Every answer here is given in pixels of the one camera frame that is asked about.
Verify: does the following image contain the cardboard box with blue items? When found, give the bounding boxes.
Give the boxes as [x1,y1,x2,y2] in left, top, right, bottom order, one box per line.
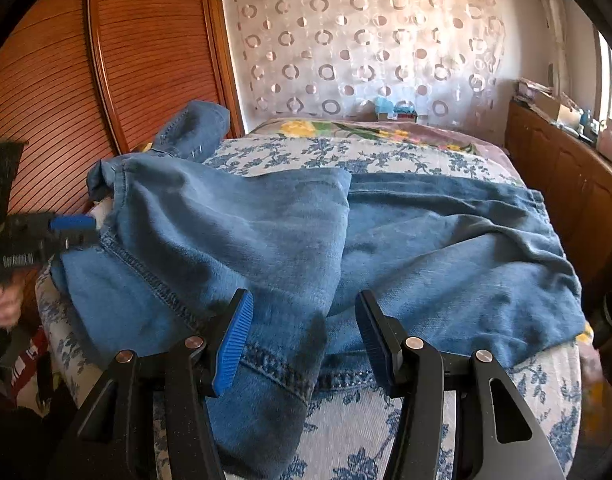
[372,96,420,122]

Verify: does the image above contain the circle patterned curtain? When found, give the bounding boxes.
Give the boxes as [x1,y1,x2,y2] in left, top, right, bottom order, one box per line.
[220,0,510,127]

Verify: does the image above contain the window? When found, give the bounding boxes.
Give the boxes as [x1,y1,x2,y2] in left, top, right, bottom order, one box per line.
[592,22,612,128]

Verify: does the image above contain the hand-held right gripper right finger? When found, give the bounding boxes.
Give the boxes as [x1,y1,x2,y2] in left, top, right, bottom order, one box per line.
[355,289,567,480]

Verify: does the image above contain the open cardboard box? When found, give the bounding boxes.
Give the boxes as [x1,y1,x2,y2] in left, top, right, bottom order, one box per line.
[532,91,562,117]

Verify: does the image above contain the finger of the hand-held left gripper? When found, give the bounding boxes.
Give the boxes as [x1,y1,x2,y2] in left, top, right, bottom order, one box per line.
[48,214,98,235]
[51,231,101,253]

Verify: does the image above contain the white blue floral bed sheet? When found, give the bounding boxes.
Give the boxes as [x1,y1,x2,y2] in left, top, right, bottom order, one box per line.
[35,137,585,480]

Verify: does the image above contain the person's left hand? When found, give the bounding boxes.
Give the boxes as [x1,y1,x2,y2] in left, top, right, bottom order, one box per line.
[0,279,27,332]

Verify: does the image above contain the white bundled side curtain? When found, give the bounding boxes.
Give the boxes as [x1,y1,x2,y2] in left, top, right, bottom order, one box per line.
[530,0,572,97]

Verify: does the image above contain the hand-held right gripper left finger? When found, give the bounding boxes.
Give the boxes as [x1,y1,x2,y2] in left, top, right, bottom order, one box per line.
[51,288,255,480]

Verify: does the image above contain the blue denim pants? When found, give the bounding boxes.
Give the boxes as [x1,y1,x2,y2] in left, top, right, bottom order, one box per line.
[50,154,587,480]

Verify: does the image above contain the red patterned cloth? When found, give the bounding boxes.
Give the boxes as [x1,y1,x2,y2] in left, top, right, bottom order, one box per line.
[0,337,53,403]

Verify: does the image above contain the wooden slatted wardrobe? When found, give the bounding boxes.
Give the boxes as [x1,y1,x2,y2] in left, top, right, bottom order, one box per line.
[0,0,245,243]

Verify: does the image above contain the dark blue folded jeans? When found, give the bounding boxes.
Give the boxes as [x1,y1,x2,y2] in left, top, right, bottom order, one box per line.
[148,100,233,163]

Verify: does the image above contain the wooden low cabinet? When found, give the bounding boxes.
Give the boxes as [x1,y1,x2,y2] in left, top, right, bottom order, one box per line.
[504,96,612,283]

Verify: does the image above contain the stack of papers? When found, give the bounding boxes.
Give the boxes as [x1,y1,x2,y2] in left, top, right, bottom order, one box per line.
[516,78,551,103]

